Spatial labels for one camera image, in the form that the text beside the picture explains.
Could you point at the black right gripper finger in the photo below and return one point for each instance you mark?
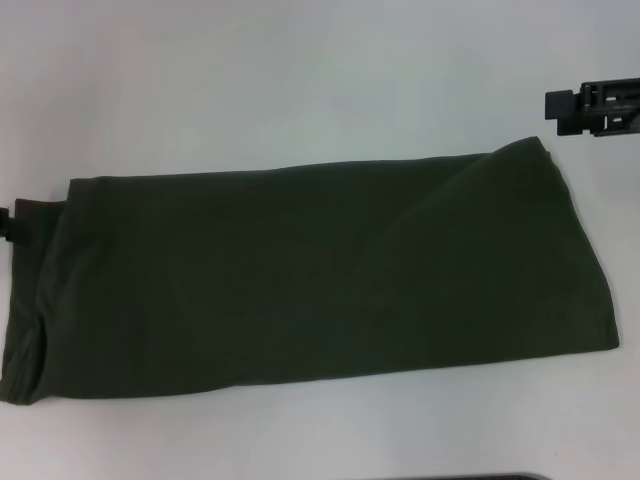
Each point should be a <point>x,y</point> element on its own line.
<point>597,127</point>
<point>590,97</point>

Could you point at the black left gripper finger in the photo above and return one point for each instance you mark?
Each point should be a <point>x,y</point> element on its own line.
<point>12,225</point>

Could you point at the dark green FREE t-shirt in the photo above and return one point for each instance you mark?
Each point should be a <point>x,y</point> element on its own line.
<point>300,275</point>

